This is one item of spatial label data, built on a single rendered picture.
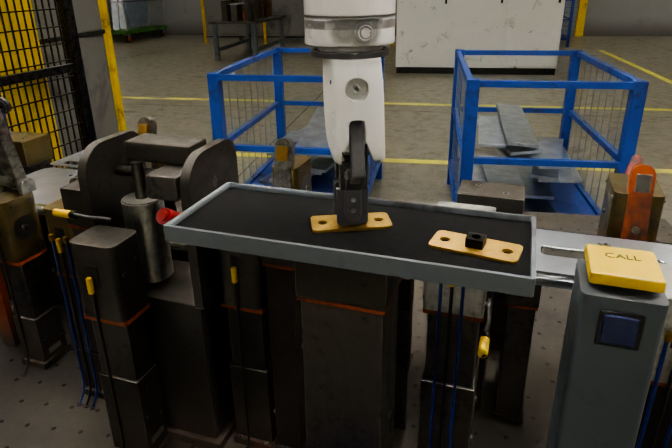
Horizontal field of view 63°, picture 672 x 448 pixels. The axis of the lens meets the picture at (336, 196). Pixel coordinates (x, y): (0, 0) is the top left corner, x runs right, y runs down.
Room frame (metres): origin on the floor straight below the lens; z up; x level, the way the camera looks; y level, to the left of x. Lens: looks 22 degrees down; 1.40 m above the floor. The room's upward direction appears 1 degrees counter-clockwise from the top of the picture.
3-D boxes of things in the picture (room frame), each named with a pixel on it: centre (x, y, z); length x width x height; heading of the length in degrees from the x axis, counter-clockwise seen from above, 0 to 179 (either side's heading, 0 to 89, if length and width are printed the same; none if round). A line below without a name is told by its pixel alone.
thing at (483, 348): (0.57, -0.18, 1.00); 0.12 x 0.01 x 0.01; 161
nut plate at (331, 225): (0.53, -0.02, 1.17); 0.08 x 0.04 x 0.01; 96
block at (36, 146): (1.28, 0.75, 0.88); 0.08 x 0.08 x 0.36; 71
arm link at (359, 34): (0.53, -0.02, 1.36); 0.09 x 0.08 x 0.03; 6
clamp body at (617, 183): (0.91, -0.53, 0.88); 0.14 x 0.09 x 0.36; 161
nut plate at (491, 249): (0.47, -0.13, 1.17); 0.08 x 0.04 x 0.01; 63
